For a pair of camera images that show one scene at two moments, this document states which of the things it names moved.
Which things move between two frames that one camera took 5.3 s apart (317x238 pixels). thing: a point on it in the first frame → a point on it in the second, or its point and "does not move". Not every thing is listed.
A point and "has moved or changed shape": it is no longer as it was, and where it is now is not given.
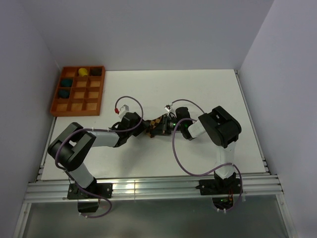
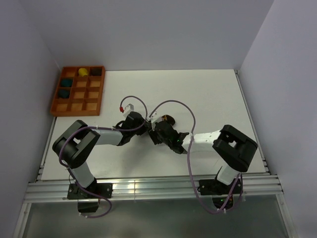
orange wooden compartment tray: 79,91 does not move
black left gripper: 143,125 does not move
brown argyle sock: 155,126 has moved or changed shape
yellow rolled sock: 82,72 does not move
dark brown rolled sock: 96,71 does not move
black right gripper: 165,120 → 153,135
